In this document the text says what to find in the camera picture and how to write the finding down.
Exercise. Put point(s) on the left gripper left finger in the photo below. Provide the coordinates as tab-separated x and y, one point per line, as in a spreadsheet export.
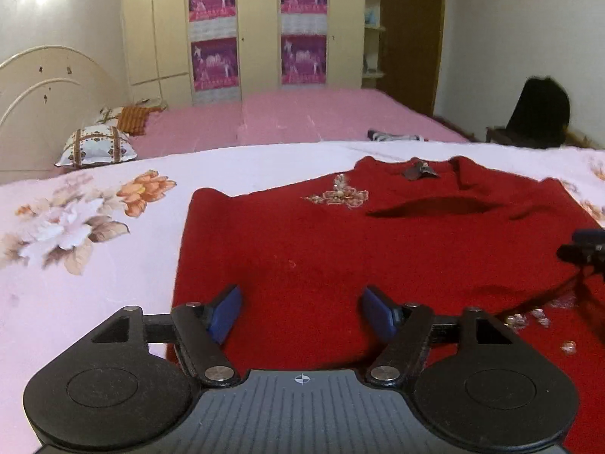
134	377

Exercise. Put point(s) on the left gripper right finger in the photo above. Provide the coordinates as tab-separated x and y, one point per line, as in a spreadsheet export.
469	380

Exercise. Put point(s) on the red knitted sweater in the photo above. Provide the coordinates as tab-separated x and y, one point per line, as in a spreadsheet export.
467	235

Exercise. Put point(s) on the black chair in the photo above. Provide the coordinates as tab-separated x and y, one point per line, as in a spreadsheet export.
540	119

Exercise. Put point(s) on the white floral bed sheet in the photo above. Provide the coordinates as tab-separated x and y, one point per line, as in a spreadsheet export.
78	247

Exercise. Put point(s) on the striped folded cloth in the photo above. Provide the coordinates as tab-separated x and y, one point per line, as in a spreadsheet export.
375	135

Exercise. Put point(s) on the white patterned pillow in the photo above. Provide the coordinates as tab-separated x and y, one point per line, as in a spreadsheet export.
95	146

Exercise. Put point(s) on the brown wooden door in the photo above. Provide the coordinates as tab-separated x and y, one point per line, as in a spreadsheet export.
410	51

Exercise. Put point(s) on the orange checked pillow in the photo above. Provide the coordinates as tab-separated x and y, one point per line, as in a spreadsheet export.
133	119

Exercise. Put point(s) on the pink mattress cover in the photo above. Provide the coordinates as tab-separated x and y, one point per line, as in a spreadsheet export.
285	116

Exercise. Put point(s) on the cream headboard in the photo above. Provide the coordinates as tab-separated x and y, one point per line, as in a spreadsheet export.
47	92

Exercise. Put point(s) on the lower left purple poster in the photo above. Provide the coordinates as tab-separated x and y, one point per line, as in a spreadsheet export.
215	64

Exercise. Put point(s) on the lower right purple poster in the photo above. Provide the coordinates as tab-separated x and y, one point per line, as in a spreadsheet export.
303	60

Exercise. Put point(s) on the cream wardrobe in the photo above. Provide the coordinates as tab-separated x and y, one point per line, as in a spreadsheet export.
158	37

